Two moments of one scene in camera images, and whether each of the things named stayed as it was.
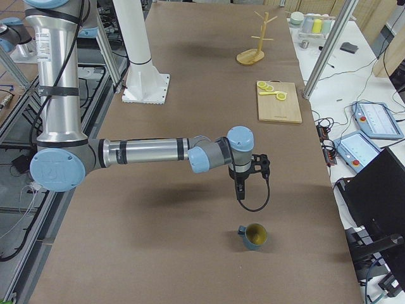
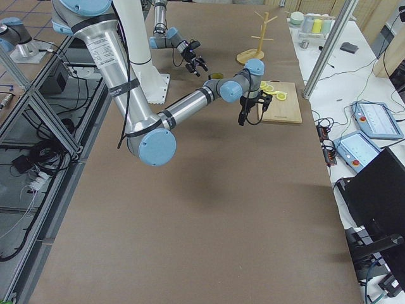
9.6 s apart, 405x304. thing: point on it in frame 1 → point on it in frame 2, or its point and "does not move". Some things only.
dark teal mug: [254, 235] → [217, 75]
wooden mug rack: [252, 56] does not move
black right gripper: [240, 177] → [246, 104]
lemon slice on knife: [281, 96] does not move
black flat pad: [349, 47] does not move
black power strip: [328, 149] does not move
